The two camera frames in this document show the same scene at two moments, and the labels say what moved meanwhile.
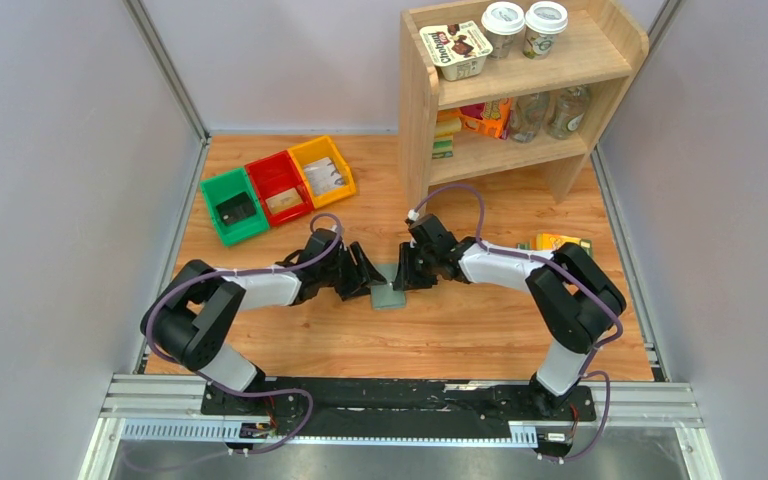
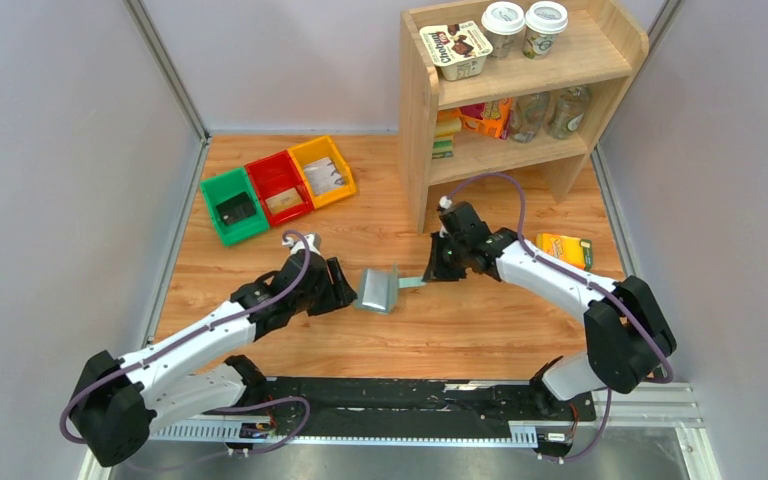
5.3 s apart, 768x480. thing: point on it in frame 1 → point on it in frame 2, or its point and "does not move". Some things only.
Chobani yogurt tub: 458,48 does not move
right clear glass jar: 567,109 does not move
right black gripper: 406,279 → 434,270
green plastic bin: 221,188 does not move
